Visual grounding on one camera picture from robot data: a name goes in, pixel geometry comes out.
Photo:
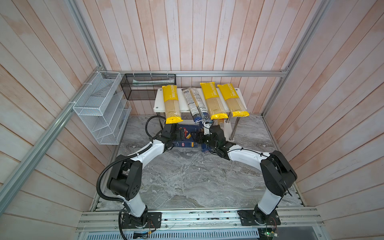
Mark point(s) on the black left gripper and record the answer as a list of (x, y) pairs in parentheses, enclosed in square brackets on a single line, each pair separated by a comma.
[(176, 132)]

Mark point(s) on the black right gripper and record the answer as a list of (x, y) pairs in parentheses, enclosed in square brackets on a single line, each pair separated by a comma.
[(201, 134)]

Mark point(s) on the blue Barilla rigatoni box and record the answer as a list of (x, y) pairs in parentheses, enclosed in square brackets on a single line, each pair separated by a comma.
[(187, 136)]

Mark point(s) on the red spaghetti bag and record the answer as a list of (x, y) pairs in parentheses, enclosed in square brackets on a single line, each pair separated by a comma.
[(221, 123)]

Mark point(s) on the yellow Pastatime spaghetti bag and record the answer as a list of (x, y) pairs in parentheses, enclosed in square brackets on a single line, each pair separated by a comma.
[(172, 106), (233, 101), (213, 101)]

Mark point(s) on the clear blue-ended spaghetti bag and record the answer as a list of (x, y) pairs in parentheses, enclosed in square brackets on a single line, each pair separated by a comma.
[(196, 106)]

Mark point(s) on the blue Barilla spaghetti bag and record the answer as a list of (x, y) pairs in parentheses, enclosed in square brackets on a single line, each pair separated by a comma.
[(206, 148)]

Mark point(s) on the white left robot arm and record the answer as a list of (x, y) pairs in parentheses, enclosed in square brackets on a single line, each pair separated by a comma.
[(121, 181)]

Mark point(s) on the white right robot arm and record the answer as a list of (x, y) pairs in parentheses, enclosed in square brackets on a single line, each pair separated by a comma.
[(277, 172)]

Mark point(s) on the white two-tier shelf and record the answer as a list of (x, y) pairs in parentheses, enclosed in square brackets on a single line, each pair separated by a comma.
[(230, 125)]

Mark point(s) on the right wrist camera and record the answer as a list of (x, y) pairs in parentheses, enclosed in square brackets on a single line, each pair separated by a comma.
[(207, 126)]

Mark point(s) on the black mesh wall basket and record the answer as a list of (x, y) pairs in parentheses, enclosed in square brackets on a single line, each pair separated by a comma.
[(138, 87)]

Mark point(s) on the white wire mesh organizer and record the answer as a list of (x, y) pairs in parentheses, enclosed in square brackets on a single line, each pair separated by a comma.
[(102, 109)]

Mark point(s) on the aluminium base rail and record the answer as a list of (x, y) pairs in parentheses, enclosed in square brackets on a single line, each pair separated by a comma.
[(289, 223)]

